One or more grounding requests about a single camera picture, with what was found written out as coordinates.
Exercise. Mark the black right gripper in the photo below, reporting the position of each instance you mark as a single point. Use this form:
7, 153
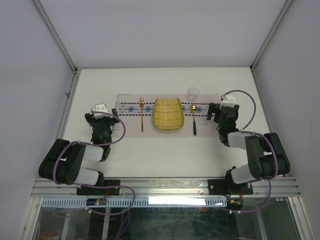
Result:
214, 108

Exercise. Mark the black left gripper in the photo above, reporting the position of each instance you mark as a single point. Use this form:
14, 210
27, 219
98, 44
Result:
91, 119

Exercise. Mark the gold spoon green handle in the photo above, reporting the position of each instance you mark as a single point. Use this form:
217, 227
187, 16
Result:
193, 110

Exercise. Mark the patterned white placemat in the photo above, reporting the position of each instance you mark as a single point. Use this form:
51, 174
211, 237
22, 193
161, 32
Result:
128, 109

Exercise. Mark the clear drinking glass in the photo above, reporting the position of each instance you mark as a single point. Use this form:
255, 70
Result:
192, 94

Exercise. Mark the rose gold fork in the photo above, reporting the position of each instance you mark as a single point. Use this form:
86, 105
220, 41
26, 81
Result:
141, 105

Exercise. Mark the yellow woven pattern plate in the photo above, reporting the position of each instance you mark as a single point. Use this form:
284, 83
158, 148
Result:
168, 115

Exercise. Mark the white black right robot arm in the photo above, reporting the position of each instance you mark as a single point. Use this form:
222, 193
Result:
266, 157

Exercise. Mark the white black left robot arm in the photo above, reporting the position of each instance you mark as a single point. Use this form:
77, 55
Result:
63, 162

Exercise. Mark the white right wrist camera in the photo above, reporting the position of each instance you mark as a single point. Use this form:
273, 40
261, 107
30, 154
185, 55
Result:
227, 100

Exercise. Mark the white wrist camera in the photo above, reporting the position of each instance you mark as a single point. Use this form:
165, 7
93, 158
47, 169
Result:
99, 111
227, 100

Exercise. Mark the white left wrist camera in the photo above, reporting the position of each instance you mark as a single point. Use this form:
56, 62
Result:
99, 111

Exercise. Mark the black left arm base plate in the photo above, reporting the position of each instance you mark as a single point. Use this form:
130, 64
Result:
109, 186

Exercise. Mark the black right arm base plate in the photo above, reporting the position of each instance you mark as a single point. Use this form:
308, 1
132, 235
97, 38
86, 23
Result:
227, 189

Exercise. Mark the white slotted cable duct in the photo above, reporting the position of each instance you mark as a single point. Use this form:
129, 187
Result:
139, 202

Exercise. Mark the aluminium front mounting rail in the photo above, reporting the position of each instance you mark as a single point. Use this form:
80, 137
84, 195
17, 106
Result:
281, 187

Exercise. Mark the right aluminium frame post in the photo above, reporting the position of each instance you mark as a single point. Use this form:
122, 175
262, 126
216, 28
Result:
271, 33

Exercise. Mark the aluminium frame post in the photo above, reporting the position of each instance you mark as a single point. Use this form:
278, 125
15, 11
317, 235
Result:
271, 33
54, 34

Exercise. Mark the left aluminium frame post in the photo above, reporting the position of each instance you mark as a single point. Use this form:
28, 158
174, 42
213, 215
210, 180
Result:
54, 34

